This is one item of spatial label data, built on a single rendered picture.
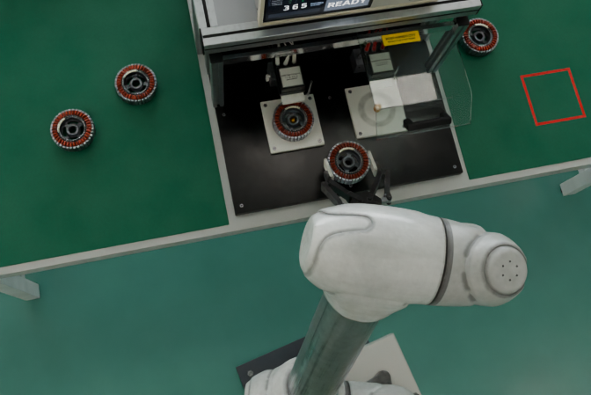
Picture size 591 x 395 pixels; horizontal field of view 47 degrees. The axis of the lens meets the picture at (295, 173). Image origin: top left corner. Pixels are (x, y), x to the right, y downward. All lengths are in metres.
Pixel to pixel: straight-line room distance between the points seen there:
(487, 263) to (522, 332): 1.79
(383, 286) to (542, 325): 1.86
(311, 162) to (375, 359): 0.54
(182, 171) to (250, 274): 0.80
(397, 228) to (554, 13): 1.41
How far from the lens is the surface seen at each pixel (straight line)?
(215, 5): 1.61
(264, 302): 2.53
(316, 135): 1.85
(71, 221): 1.85
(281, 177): 1.82
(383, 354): 1.75
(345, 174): 1.75
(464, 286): 0.98
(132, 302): 2.55
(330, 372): 1.24
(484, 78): 2.07
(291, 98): 1.77
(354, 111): 1.89
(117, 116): 1.91
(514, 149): 2.03
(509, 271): 0.97
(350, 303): 1.00
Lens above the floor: 2.51
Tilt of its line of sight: 73 degrees down
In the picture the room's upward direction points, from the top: 19 degrees clockwise
